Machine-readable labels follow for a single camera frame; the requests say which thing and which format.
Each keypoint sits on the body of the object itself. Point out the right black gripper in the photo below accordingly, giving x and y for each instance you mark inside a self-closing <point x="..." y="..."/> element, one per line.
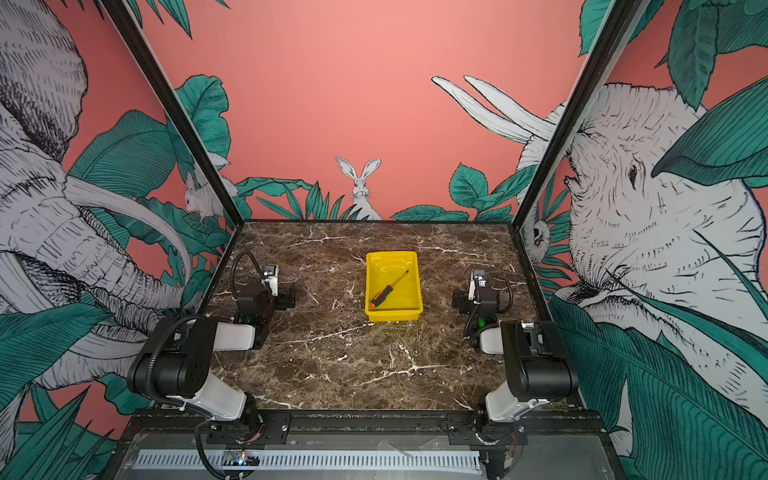
<point x="462" y="296"/>

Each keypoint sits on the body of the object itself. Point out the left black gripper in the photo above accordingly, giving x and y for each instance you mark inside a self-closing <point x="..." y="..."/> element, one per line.
<point x="280" y="302"/>

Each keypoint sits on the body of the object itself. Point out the orange black screwdriver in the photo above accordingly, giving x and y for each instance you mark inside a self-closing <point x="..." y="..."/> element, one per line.
<point x="380" y="297"/>

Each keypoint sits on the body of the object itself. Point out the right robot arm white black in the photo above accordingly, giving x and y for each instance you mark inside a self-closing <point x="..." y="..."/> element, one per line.
<point x="537" y="366"/>

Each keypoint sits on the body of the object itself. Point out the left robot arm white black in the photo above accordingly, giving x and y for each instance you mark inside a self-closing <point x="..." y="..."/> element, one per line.
<point x="174" y="365"/>

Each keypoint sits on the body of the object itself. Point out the yellow plastic bin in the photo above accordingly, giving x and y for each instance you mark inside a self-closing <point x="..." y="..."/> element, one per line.
<point x="405" y="302"/>

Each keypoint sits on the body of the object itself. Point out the small green circuit board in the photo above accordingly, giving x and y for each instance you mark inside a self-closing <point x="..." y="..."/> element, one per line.
<point x="241" y="460"/>

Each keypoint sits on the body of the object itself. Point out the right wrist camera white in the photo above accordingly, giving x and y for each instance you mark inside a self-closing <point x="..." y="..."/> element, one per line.
<point x="477" y="282"/>

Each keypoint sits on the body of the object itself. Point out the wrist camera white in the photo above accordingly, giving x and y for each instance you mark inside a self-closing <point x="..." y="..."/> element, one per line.
<point x="270" y="278"/>
<point x="477" y="282"/>

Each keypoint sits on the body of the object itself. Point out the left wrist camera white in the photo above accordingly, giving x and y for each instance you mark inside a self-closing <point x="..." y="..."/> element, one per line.
<point x="270" y="278"/>

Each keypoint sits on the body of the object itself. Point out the black mounting rail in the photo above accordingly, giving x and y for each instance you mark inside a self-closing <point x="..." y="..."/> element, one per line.
<point x="462" y="427"/>

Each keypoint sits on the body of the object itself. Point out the white slotted cable duct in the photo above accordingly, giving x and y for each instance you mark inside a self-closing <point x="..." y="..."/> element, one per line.
<point x="465" y="462"/>

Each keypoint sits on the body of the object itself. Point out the right black frame post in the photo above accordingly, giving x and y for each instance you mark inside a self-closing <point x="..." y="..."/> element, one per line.
<point x="614" y="34"/>

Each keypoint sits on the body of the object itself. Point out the black frame post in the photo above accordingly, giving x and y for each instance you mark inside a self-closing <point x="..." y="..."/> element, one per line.
<point x="130" y="33"/>
<point x="614" y="34"/>

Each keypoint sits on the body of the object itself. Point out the left black frame post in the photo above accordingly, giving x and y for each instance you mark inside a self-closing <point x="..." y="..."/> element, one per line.
<point x="130" y="33"/>

